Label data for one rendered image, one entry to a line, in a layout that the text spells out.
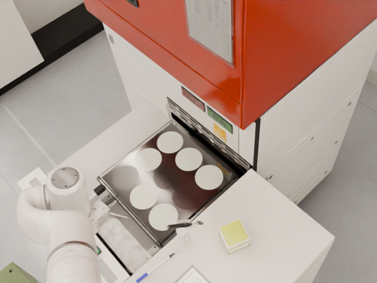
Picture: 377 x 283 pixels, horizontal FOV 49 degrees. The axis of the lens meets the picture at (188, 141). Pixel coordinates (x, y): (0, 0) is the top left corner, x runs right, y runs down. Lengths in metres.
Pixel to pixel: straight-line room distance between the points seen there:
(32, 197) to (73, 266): 0.31
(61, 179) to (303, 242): 0.75
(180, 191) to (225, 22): 0.72
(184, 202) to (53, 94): 1.94
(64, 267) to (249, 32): 0.60
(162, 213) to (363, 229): 1.34
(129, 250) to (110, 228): 0.11
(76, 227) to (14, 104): 2.49
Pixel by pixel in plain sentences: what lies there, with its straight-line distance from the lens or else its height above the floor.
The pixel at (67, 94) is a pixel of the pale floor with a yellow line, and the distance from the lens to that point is 3.15.
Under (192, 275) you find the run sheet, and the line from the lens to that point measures 1.30.
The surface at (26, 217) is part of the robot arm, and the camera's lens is 0.93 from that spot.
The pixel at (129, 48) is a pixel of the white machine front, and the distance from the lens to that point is 1.66.
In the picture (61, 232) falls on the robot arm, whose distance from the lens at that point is 0.82.
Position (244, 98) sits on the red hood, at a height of 1.37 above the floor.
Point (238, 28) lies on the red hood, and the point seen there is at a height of 1.59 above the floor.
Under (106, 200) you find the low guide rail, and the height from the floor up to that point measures 0.85.
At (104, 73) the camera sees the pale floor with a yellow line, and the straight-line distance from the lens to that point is 3.19.
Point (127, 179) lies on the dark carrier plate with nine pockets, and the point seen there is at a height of 0.90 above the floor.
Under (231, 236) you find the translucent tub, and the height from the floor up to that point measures 1.03.
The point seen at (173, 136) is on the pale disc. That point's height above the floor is 0.90.
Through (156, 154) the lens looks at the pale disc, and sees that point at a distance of 1.58.
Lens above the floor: 2.21
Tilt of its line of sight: 56 degrees down
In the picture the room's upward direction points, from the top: 10 degrees counter-clockwise
